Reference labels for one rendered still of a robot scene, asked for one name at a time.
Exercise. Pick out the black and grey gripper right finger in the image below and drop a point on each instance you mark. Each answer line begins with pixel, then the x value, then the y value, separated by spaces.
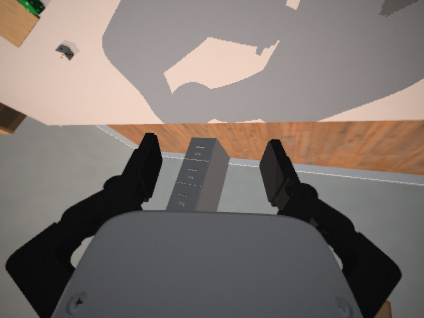
pixel 370 273

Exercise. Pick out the white die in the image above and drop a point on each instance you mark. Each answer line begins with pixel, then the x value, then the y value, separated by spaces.
pixel 64 52

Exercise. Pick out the green die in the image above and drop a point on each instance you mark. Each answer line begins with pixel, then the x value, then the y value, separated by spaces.
pixel 32 6

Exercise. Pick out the tan cork mat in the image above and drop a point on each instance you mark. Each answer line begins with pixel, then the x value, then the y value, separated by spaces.
pixel 15 21

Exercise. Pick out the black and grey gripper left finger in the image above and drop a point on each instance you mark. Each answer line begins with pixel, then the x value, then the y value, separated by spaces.
pixel 42 267

